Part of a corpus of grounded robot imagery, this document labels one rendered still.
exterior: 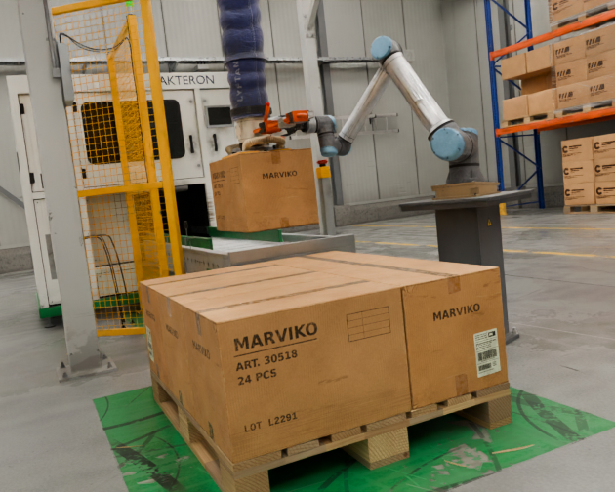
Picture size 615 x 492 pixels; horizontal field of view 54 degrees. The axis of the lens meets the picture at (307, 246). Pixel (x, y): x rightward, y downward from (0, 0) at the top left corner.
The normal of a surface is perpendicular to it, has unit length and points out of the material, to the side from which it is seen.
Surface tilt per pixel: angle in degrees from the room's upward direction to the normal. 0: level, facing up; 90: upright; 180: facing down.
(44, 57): 90
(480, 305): 90
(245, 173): 90
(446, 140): 89
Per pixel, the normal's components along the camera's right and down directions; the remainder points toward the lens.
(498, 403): 0.43, 0.04
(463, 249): -0.69, 0.14
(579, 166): -0.89, 0.11
